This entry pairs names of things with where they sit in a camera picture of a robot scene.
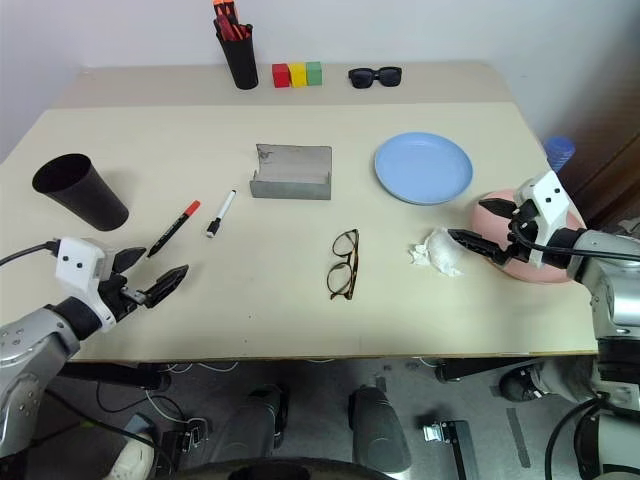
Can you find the black pen holder cup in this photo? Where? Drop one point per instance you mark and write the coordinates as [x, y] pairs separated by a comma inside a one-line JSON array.
[[242, 62]]

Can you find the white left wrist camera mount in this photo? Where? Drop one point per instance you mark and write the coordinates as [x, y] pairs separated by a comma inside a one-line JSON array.
[[77, 260]]

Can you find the black table leg bar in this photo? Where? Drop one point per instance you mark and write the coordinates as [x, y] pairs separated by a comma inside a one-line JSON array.
[[480, 369], [115, 375]]

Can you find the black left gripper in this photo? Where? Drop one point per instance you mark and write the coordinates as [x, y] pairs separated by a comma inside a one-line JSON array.
[[120, 295]]

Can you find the red wooden block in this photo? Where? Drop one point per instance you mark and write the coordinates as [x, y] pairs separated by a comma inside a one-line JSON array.
[[281, 76]]

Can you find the tall red marker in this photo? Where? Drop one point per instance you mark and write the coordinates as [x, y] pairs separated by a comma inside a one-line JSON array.
[[222, 12]]

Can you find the light blue plate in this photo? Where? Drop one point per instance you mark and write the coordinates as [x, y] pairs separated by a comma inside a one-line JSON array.
[[424, 167]]

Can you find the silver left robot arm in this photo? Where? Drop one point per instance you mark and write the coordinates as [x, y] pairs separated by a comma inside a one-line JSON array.
[[30, 345]]

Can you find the black metal caster bracket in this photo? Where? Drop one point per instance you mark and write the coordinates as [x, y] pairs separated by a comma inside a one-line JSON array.
[[450, 435]]

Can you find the dark rounded robot leg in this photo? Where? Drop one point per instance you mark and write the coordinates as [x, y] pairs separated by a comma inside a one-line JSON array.
[[377, 430], [260, 425]]

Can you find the green wooden block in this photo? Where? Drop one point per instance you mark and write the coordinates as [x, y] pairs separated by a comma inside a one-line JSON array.
[[313, 73]]

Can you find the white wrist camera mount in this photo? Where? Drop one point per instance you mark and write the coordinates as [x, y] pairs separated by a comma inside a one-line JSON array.
[[77, 260], [547, 200]]

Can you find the black and white sneaker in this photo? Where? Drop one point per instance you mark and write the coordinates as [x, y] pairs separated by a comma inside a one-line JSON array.
[[522, 385]]

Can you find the white marker with black cap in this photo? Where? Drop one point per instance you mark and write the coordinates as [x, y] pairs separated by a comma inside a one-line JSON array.
[[222, 212]]

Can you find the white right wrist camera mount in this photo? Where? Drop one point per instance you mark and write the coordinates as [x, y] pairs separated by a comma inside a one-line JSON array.
[[547, 200]]

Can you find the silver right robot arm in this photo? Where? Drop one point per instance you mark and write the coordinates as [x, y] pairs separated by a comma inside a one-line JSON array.
[[615, 285]]

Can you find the crumpled white tissue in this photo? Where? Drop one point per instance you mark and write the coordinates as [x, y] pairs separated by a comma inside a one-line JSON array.
[[440, 252]]

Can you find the black marker with red cap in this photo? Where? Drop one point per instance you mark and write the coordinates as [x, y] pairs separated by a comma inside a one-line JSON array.
[[172, 230]]

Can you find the tortoiseshell eyeglasses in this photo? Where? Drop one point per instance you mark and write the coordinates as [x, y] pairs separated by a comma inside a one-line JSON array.
[[351, 265]]

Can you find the grey metal tray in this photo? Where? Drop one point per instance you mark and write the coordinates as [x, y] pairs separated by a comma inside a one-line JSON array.
[[292, 172]]

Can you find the empty black cup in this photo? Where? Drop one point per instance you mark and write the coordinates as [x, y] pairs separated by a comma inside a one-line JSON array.
[[85, 197]]

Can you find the yellow wooden block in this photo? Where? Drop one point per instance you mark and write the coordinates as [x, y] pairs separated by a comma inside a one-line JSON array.
[[298, 75]]

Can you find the black sunglasses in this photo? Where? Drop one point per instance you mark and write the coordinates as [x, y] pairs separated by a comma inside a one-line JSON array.
[[375, 76]]

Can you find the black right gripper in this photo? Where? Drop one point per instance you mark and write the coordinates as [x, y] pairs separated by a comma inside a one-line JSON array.
[[525, 227]]

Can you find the blue ribbed cylinder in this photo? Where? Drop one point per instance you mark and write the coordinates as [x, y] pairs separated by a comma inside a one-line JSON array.
[[560, 150]]

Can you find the pink bowl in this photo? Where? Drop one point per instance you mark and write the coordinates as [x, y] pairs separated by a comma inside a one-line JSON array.
[[550, 272]]

